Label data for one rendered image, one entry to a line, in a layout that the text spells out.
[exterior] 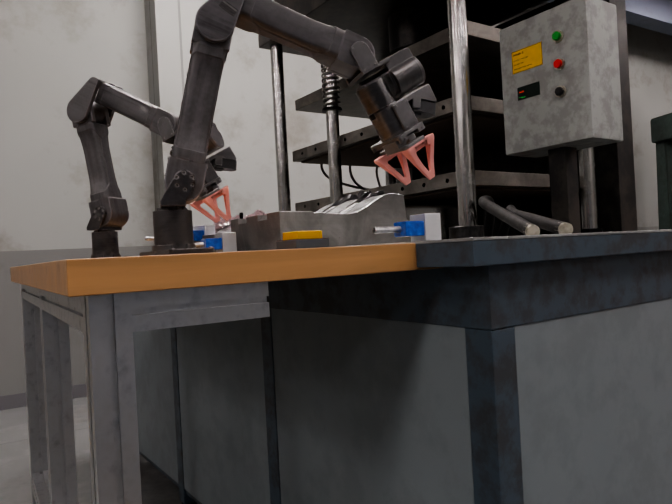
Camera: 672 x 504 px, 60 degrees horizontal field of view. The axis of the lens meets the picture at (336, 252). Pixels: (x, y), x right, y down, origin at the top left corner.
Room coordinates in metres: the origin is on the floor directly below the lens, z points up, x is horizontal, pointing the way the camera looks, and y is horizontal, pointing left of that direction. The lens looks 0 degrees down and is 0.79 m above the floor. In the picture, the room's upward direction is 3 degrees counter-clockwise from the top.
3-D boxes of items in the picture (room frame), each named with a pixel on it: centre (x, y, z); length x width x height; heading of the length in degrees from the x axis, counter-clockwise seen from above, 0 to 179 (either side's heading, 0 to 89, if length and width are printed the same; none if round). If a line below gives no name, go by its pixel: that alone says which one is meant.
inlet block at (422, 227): (1.09, -0.13, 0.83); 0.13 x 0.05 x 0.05; 116
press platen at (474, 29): (2.58, -0.44, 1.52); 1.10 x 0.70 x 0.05; 35
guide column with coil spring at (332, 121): (2.49, -0.02, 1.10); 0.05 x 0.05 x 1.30
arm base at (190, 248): (0.96, 0.27, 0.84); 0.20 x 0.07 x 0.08; 32
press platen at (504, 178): (2.58, -0.43, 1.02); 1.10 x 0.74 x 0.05; 35
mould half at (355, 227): (1.56, -0.01, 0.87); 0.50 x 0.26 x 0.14; 125
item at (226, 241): (1.42, 0.31, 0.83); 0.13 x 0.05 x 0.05; 121
